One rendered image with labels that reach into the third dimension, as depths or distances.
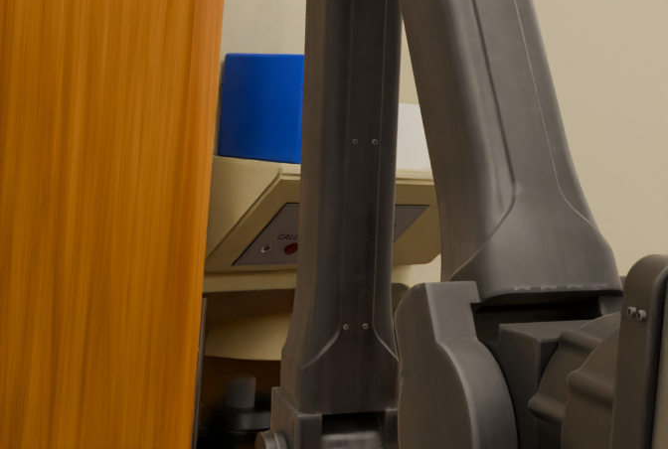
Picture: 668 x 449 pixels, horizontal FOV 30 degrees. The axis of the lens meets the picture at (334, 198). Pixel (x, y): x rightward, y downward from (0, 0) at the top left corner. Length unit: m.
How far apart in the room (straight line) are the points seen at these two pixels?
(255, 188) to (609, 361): 0.64
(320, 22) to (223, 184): 0.36
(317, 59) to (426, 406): 0.28
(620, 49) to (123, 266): 1.63
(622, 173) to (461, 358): 2.08
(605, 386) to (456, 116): 0.18
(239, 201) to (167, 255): 0.09
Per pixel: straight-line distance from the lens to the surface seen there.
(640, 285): 0.37
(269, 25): 1.14
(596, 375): 0.40
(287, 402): 0.75
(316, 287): 0.72
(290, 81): 1.03
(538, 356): 0.44
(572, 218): 0.51
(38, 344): 1.11
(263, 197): 1.01
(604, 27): 2.44
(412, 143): 1.16
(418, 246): 1.24
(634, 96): 2.55
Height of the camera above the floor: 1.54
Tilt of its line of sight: 3 degrees down
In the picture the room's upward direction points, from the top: 5 degrees clockwise
